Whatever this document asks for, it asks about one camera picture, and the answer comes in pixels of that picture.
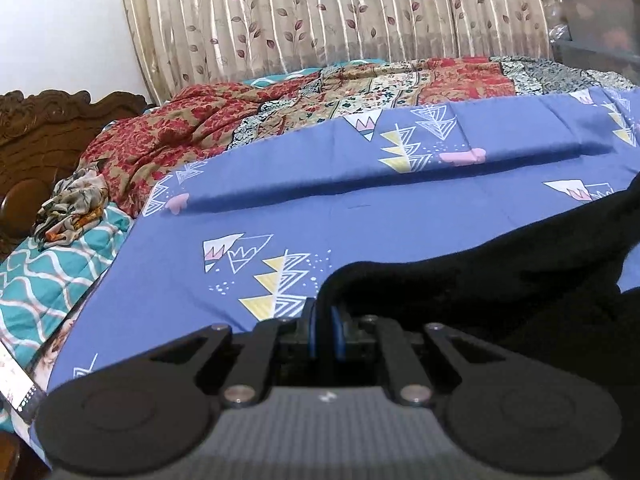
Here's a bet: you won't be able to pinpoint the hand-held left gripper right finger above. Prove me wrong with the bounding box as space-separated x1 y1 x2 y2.
330 305 506 406

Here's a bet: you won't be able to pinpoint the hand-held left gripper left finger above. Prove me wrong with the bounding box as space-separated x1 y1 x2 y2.
148 299 321 408

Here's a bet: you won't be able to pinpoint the black pants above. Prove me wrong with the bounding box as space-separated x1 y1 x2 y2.
320 175 640 361

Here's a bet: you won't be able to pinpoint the blue printed bedsheet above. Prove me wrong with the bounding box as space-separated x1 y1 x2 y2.
30 85 640 461

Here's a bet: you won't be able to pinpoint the red floral patchwork blanket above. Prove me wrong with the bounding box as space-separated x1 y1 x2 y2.
77 55 640 218

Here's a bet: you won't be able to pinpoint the crumpled patterned scarf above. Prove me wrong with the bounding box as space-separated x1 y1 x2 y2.
32 167 108 251

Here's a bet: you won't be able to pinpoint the teal wave-patterned quilt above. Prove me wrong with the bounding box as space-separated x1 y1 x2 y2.
0 205 136 361

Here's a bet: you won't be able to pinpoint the screen device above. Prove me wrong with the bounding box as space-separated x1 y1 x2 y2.
0 345 48 423

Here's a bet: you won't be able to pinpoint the beige leaf-print curtain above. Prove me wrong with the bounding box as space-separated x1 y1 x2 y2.
116 0 563 106

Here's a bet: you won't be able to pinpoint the carved wooden headboard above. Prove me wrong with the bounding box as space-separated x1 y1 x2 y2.
0 89 156 261

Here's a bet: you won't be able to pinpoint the clear plastic storage bin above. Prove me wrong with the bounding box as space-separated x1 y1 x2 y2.
552 0 640 76

